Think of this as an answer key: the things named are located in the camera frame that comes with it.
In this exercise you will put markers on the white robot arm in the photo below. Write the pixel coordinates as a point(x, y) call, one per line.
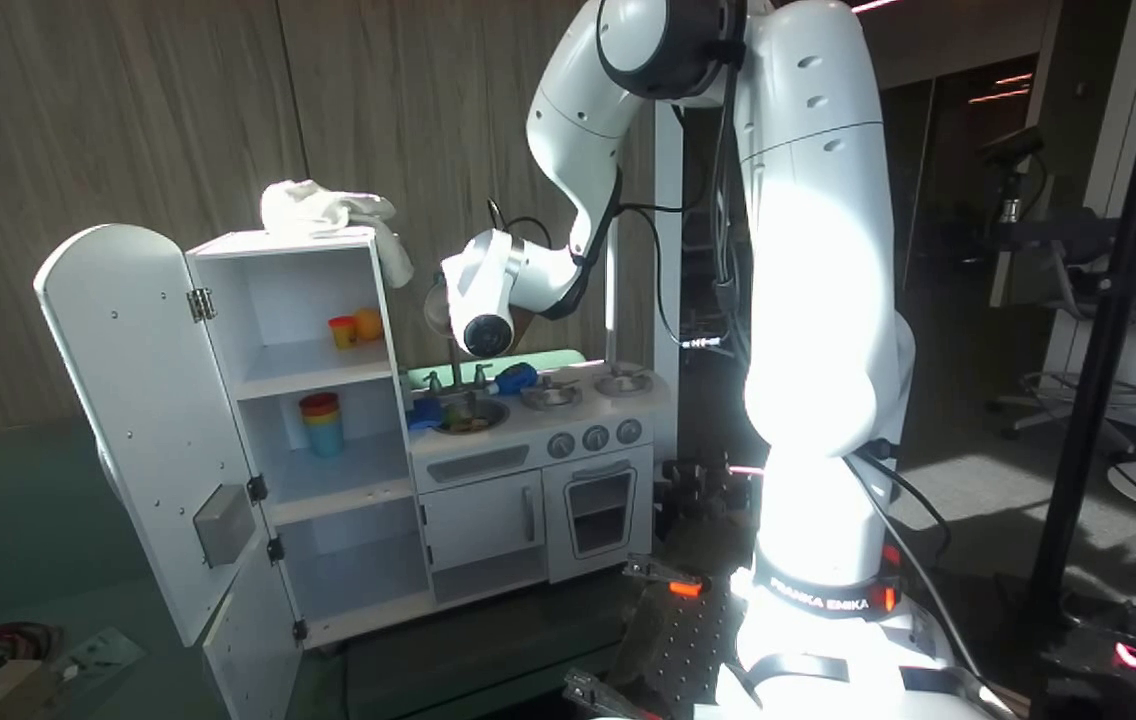
point(829, 358)

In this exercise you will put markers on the blue item beside sink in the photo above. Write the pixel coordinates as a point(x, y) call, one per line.
point(425, 412)

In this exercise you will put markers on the blue small toy cup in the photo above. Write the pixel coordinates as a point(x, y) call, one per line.
point(518, 377)

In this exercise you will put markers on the silver toy faucet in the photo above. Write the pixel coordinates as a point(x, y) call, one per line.
point(456, 377)

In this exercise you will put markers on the orange and yellow cups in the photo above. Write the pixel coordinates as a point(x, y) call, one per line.
point(355, 330)

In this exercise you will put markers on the white toy kitchen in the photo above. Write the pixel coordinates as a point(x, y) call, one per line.
point(399, 527)

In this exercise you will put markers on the stacked colourful cups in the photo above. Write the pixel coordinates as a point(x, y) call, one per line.
point(320, 422)

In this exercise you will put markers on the white cloth on fridge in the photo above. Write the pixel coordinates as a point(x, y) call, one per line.
point(313, 209)

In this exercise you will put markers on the white toy fridge door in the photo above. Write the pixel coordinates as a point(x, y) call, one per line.
point(123, 312)

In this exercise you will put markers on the black tripod pole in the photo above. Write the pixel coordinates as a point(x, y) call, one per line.
point(1040, 610)

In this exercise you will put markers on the teal green couch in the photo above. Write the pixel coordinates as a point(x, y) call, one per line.
point(75, 565)

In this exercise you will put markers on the white upright post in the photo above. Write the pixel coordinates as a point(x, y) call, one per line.
point(671, 228)

